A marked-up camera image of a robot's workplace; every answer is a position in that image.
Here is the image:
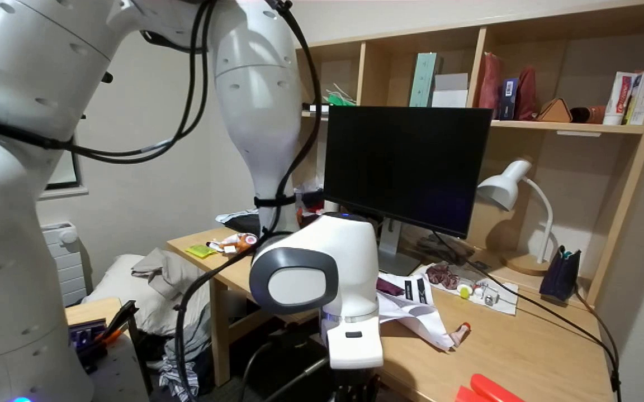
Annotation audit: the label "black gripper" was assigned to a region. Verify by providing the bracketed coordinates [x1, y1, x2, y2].
[328, 365, 383, 402]

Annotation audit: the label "bright red object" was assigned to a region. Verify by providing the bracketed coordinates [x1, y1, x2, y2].
[453, 373, 525, 402]

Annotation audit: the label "brown triangular object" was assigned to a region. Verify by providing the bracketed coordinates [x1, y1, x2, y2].
[537, 95, 573, 125]

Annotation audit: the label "white paper sheet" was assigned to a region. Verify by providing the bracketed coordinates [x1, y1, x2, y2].
[377, 269, 457, 352]

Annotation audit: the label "maroon cloth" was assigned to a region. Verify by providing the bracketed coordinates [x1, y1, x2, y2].
[377, 275, 407, 298]

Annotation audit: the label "leaflet with small items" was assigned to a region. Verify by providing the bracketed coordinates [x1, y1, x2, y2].
[425, 260, 524, 316]

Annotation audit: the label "light wooden desk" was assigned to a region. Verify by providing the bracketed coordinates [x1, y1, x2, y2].
[165, 222, 623, 402]

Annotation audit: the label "clothes heap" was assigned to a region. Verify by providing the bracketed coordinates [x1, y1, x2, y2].
[148, 302, 219, 402]

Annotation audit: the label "orange tape roll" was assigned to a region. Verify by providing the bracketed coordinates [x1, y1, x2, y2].
[235, 229, 262, 256]

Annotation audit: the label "red white packet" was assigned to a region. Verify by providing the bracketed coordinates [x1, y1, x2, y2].
[296, 182, 328, 228]

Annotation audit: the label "black cloth pile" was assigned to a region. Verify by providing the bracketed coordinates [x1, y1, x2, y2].
[222, 210, 264, 237]

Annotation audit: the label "green sticky note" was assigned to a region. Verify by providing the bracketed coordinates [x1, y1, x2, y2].
[183, 241, 219, 260]

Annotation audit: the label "grey clothes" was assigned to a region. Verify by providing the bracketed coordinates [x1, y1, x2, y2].
[130, 247, 206, 302]

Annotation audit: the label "black computer monitor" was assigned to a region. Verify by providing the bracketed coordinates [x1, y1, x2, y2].
[322, 105, 494, 279]

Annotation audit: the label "dark blue pouch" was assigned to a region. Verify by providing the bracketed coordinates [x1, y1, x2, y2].
[537, 246, 584, 303]

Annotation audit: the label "white desk lamp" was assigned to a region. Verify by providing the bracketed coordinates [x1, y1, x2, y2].
[474, 155, 557, 275]

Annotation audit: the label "wooden box with tools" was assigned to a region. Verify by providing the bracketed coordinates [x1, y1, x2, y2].
[63, 295, 143, 374]

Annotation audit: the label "green shelf item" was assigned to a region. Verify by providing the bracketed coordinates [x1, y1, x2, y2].
[325, 83, 355, 107]

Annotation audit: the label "white grey box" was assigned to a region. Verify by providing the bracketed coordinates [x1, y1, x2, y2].
[430, 72, 472, 110]

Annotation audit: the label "teal book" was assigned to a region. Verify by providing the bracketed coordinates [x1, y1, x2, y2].
[407, 52, 440, 110]

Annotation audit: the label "light wooden shelf unit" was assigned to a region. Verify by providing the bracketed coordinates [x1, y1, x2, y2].
[296, 0, 644, 307]

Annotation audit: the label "dark red bag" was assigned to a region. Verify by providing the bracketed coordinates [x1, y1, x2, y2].
[516, 65, 541, 123]

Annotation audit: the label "black framed window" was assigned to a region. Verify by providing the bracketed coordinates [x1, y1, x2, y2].
[41, 147, 87, 193]

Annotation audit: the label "white red carton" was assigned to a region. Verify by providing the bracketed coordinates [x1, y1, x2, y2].
[603, 68, 637, 128]

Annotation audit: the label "black power cable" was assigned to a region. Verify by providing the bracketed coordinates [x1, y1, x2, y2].
[425, 231, 625, 397]

